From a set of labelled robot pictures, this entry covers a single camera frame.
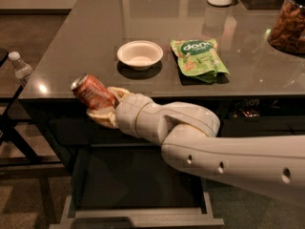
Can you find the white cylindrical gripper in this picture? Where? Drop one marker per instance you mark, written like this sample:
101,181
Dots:
127,113

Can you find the red coke can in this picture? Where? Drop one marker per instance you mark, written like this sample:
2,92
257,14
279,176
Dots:
90,91

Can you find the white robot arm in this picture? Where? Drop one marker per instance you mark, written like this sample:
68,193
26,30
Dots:
273,166

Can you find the closed top drawer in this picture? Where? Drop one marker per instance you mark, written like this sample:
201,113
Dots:
80,131

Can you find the open middle drawer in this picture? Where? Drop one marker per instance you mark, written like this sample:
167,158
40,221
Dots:
134,188

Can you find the open drawer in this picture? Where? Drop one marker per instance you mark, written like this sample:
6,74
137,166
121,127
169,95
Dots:
134,188
278,116

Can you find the dark cabinet counter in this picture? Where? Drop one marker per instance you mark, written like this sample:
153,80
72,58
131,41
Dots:
88,42

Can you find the snack packets in drawer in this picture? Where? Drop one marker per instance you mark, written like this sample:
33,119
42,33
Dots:
245,112

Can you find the right top open drawer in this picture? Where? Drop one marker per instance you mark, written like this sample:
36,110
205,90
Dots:
278,116

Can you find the white paper bowl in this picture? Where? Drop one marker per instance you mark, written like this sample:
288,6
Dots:
140,55

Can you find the clear plastic water bottle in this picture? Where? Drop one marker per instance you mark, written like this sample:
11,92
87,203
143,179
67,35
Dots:
22,70

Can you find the green chip bag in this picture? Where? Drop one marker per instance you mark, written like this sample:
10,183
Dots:
199,59

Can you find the black folding table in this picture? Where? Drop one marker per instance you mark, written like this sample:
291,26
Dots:
16,126

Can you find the glass jar of nuts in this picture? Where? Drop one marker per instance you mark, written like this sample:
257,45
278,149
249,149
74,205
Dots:
288,32

